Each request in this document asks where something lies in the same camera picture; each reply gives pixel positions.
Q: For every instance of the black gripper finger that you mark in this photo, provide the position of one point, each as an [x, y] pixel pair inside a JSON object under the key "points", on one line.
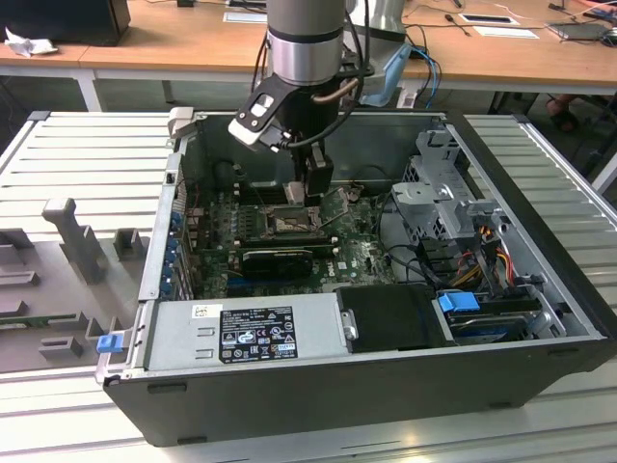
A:
{"points": [[319, 176], [299, 166]]}

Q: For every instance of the CPU socket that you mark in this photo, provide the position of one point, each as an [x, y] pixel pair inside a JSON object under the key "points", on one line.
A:
{"points": [[289, 223]]}

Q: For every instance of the black RAM slots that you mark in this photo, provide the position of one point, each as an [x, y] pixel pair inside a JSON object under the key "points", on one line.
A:
{"points": [[260, 193], [289, 237]]}

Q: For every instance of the black round cylinder part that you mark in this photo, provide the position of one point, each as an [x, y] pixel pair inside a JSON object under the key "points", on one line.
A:
{"points": [[224, 173]]}

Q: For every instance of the green motherboard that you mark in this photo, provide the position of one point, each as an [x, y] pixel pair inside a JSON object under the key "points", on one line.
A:
{"points": [[356, 251]]}

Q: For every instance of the black graphics card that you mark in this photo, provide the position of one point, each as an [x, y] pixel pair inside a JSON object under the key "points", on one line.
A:
{"points": [[277, 264]]}

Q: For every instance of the white box with barcode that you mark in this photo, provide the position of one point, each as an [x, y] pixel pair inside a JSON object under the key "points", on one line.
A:
{"points": [[407, 99]]}

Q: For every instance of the grey metal disk bay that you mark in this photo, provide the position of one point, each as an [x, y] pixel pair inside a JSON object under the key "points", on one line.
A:
{"points": [[434, 202]]}

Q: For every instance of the white framed desk plate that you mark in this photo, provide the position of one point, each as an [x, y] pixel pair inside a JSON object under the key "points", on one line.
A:
{"points": [[487, 19], [243, 18]]}

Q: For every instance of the wooden desk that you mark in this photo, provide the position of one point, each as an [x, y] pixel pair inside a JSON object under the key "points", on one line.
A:
{"points": [[193, 48], [38, 60]]}

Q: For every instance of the black plastic shroud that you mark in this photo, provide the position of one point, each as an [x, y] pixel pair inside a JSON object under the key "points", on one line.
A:
{"points": [[385, 318]]}

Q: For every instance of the hard disk in blue carrier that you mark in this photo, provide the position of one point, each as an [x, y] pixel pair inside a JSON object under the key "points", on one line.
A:
{"points": [[458, 301]]}

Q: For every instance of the grey power supply unit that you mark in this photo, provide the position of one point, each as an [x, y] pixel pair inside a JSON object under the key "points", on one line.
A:
{"points": [[173, 333]]}

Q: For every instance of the white paper sheet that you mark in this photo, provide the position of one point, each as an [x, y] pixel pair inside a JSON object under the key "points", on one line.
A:
{"points": [[506, 32]]}

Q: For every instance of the black open PC case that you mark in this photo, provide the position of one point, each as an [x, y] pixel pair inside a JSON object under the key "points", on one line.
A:
{"points": [[337, 400]]}

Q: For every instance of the person's foot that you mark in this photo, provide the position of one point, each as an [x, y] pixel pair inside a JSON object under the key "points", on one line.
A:
{"points": [[564, 113]]}

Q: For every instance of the grey parts rack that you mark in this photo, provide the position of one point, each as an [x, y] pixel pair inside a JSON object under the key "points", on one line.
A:
{"points": [[62, 270]]}

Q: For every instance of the black box on desk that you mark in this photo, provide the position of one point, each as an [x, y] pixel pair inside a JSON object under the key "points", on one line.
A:
{"points": [[62, 19]]}

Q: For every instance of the blue plastic case latch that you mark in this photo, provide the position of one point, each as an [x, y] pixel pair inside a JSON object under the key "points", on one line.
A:
{"points": [[107, 344]]}

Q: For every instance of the crumpled white paper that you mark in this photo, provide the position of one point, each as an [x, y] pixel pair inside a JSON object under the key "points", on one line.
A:
{"points": [[29, 46]]}

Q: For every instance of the grey flat tablet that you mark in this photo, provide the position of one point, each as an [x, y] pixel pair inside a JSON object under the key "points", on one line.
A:
{"points": [[576, 30]]}

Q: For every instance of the green circuit board strip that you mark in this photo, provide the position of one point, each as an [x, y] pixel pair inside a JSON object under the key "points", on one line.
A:
{"points": [[34, 320]]}

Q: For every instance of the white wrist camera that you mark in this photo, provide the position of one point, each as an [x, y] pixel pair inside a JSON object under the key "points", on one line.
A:
{"points": [[253, 118]]}

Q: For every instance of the silver metal latch bracket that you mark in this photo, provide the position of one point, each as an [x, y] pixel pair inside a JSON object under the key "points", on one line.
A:
{"points": [[349, 325]]}

